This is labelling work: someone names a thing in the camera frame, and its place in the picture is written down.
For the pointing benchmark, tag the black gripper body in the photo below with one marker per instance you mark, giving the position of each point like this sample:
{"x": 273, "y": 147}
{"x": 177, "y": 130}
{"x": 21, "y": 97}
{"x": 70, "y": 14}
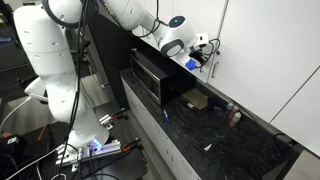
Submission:
{"x": 199, "y": 55}

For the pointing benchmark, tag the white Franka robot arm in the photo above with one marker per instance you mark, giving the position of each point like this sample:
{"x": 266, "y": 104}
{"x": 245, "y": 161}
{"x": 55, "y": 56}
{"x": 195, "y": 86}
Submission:
{"x": 50, "y": 66}

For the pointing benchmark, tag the round silver door lock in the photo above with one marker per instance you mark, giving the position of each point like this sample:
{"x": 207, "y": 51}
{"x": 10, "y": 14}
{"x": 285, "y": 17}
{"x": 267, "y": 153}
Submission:
{"x": 217, "y": 52}

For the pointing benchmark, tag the white lower cabinet row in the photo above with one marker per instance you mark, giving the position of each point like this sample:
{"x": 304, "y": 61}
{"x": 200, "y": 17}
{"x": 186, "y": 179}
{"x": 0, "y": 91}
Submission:
{"x": 156, "y": 140}

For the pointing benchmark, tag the flat brown cardboard box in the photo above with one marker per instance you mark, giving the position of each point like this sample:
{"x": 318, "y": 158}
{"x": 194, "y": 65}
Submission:
{"x": 196, "y": 98}

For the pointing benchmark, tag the small white label card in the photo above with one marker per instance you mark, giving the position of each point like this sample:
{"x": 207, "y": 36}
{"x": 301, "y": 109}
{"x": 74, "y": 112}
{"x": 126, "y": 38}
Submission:
{"x": 190, "y": 105}

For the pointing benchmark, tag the dark blue cup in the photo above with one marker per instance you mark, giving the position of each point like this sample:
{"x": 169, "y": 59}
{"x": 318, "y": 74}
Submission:
{"x": 214, "y": 104}

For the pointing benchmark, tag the black steel microwave oven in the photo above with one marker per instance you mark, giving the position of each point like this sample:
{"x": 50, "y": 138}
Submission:
{"x": 150, "y": 78}

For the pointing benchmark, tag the dark blue squeeze bottle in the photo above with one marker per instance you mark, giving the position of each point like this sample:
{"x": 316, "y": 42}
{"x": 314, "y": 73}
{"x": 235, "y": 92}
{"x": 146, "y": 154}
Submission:
{"x": 229, "y": 106}

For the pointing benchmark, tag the red brown squeeze bottle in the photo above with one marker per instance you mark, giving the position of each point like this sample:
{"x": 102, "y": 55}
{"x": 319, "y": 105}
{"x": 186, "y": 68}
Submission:
{"x": 232, "y": 111}

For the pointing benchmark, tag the blue marker pen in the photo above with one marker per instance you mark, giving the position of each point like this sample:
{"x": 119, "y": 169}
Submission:
{"x": 166, "y": 116}

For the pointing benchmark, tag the clear white squeeze bottle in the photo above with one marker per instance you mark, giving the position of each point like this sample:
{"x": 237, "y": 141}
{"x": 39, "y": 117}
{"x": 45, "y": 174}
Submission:
{"x": 235, "y": 119}

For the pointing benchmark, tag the tall black panel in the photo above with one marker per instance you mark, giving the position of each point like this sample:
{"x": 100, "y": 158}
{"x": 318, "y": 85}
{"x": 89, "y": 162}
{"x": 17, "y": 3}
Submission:
{"x": 110, "y": 60}

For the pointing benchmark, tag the white paper scrap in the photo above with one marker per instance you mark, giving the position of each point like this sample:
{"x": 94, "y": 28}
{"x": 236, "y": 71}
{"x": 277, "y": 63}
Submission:
{"x": 208, "y": 147}

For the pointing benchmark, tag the black clamp orange grip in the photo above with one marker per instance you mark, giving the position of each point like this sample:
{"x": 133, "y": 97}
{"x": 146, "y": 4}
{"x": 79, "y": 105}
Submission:
{"x": 131, "y": 145}
{"x": 120, "y": 115}

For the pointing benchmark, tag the black robot cart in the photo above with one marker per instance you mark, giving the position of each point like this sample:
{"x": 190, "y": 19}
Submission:
{"x": 133, "y": 166}

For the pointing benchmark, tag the white wrist mount blue end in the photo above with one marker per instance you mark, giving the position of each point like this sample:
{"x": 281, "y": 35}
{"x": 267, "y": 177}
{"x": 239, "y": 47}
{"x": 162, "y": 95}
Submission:
{"x": 191, "y": 65}

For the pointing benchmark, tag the small white wrist camera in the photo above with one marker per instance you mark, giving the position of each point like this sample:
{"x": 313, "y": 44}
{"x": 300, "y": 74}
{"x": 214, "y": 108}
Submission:
{"x": 201, "y": 40}

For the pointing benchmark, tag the silver metal bracket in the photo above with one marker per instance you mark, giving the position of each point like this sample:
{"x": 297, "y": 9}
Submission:
{"x": 106, "y": 120}

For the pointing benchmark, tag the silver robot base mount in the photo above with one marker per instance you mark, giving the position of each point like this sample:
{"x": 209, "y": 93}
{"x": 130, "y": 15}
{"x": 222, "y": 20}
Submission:
{"x": 106, "y": 148}

